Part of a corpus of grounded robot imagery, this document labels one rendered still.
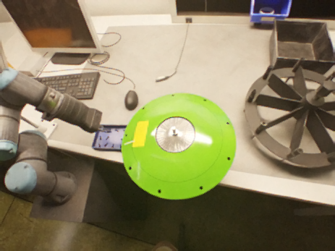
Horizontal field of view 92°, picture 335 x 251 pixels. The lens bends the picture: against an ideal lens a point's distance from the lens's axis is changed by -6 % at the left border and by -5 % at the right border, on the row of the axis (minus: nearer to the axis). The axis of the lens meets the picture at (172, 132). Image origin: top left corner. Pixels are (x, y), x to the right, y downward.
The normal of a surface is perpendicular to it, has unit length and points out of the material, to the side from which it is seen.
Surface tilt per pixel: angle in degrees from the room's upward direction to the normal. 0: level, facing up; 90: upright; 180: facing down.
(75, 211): 0
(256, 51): 0
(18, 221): 0
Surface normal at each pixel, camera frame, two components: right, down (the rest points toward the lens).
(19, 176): -0.11, -0.37
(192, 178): -0.01, -0.11
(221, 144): 0.21, -0.35
